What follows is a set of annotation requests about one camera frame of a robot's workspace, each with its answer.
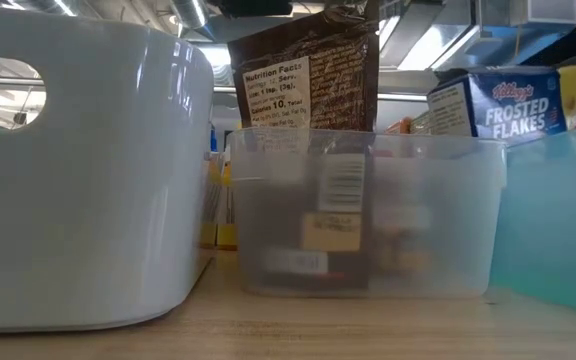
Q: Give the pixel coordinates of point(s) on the rectangular metal ceiling duct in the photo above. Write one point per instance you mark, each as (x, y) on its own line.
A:
(468, 40)

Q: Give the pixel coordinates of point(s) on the blue food colouring bottle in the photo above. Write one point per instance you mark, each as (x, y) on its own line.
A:
(213, 137)

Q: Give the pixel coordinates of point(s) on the clear left plastic bin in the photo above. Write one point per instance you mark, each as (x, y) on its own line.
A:
(93, 200)

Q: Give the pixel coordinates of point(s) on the round silver ventilation duct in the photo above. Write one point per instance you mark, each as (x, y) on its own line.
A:
(190, 12)

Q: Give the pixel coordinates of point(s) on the orange snack packet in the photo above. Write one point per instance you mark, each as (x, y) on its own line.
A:
(400, 126)

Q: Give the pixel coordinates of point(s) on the yellow food colouring bottle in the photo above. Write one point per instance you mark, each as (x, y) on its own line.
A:
(224, 210)

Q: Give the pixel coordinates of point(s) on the clear plastic container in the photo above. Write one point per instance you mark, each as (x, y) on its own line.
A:
(458, 225)

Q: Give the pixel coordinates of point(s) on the green plastic bin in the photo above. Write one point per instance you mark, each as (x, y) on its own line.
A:
(553, 225)

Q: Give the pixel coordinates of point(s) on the long ceiling light strip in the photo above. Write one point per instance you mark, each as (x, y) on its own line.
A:
(403, 96)

